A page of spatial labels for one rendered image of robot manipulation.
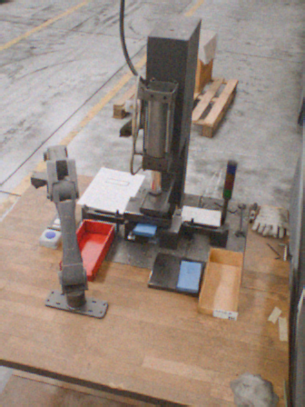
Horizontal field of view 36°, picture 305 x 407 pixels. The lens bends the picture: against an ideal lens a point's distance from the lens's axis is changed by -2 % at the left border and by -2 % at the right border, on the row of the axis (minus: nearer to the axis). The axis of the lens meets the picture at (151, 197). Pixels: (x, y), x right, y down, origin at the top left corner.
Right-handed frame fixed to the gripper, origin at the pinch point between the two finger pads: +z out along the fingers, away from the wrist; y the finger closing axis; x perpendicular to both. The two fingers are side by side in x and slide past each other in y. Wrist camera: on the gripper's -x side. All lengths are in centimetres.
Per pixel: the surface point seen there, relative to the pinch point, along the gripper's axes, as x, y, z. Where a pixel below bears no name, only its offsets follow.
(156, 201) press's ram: 37.0, -0.5, -11.5
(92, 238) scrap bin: 14.5, 6.0, 6.3
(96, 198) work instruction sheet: 7.8, -19.2, 7.2
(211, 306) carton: 63, 28, 6
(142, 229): 33.7, 5.1, -2.2
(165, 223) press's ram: 41.4, 3.1, -5.3
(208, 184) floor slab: 45, -178, 101
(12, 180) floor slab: -105, -139, 101
